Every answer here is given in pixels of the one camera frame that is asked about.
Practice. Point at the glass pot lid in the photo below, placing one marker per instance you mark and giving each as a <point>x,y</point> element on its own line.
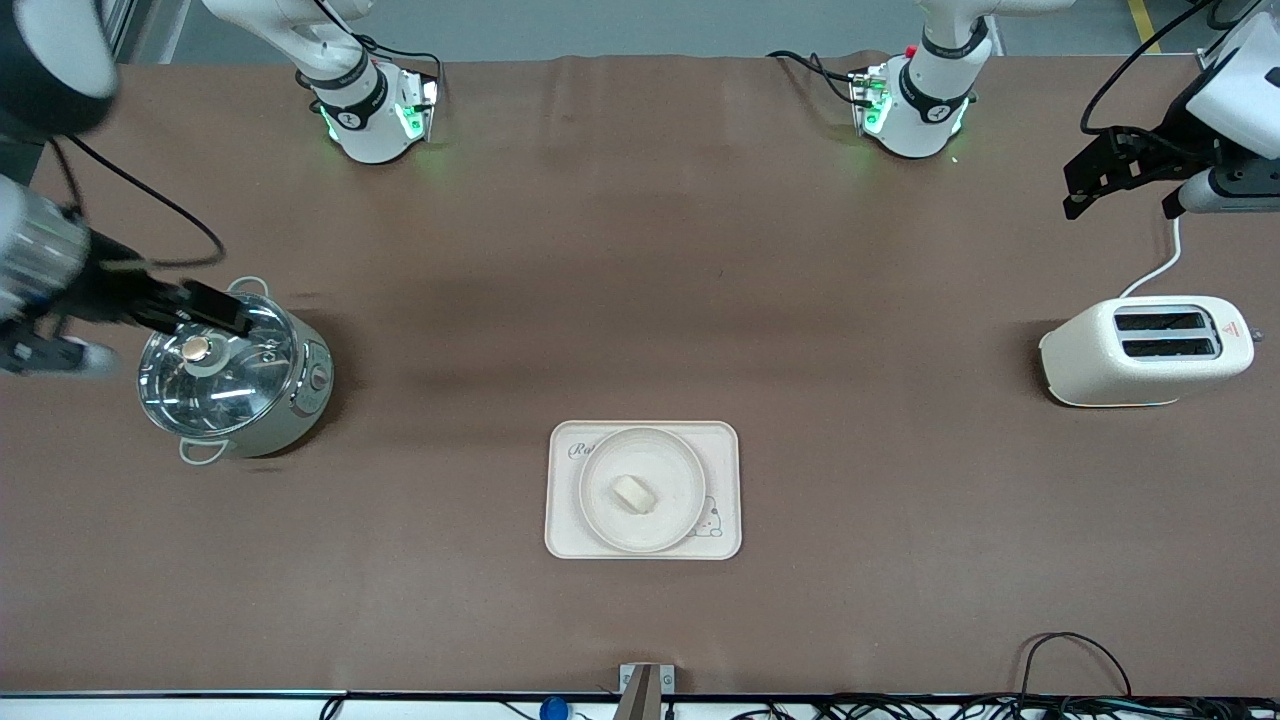
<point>230,400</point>

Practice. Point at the aluminium frame post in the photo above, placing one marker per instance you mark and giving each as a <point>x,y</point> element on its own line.
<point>120,30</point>

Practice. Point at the cream two-slot toaster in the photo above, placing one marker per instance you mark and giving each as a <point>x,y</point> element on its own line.
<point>1090,365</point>

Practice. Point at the brown table cover mat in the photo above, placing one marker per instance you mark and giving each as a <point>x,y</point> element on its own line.
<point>640,250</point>

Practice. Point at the blue round knob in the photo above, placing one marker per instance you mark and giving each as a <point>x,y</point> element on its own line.
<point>553,710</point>

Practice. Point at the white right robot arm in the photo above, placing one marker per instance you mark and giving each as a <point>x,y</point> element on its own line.
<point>360,110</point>

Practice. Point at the cream rabbit print tray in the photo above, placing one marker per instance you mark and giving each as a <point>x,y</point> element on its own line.
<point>565,520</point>

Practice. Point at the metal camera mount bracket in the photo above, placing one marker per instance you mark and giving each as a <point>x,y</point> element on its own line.
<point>645,690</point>

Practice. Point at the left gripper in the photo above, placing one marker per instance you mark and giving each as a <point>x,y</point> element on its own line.
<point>1168,137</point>

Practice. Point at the small white bun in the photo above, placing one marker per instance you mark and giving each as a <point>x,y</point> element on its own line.
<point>634,494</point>

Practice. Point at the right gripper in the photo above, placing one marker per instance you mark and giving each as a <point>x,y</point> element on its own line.
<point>108,293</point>

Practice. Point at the steel electric cooking pot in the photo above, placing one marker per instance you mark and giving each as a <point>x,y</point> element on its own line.
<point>300,410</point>

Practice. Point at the cream round plate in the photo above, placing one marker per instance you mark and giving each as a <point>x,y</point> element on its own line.
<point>610,520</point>

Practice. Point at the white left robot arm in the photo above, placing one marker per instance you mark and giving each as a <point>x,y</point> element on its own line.
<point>930,90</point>

